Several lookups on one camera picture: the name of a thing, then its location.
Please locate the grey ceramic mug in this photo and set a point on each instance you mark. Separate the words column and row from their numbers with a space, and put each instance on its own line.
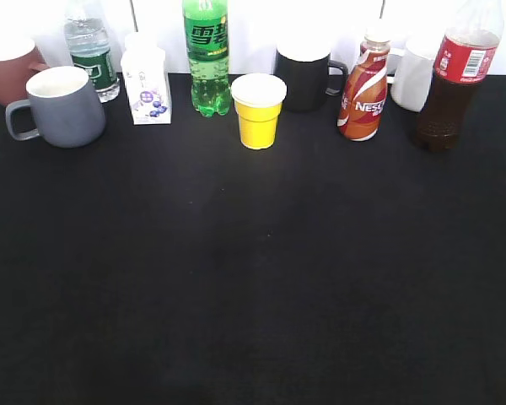
column 65, row 107

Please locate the cola bottle red label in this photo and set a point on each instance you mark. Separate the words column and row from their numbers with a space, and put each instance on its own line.
column 464, row 57

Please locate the yellow paper cup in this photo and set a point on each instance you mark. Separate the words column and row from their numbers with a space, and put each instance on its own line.
column 258, row 100

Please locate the green sprite bottle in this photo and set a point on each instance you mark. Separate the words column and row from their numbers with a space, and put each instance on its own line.
column 206, row 25

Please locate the orange nescafe bottle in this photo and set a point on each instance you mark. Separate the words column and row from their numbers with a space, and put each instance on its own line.
column 365, row 92

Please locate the black ceramic mug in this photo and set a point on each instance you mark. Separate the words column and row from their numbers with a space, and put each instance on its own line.
column 303, row 63

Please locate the white blueberry yogurt carton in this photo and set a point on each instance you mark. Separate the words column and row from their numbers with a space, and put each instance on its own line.
column 146, row 80

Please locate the white ceramic mug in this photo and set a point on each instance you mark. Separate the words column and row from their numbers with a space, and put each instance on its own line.
column 411, row 80

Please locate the clear water bottle green label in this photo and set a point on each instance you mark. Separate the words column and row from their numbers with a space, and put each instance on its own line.
column 88, row 44

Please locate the brown ceramic mug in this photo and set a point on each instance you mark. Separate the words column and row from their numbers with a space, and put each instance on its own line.
column 20, row 60

